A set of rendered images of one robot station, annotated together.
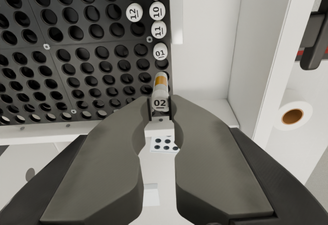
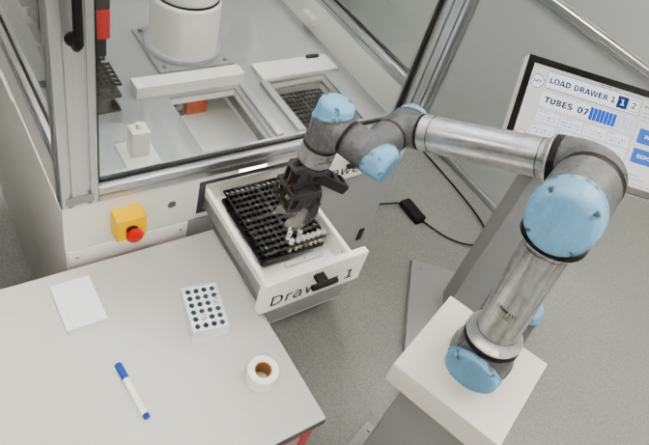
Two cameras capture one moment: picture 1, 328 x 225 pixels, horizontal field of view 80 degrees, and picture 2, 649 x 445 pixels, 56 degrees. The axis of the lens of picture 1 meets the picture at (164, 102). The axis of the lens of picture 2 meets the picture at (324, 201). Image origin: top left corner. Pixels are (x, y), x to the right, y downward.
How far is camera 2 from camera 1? 1.38 m
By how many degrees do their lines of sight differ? 74
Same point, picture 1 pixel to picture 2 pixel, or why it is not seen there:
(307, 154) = not seen: outside the picture
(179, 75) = (268, 273)
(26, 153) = (183, 206)
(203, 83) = not seen: hidden behind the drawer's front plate
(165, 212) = (33, 351)
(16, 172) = (183, 197)
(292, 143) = (223, 422)
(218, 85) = not seen: hidden behind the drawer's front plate
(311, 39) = (321, 279)
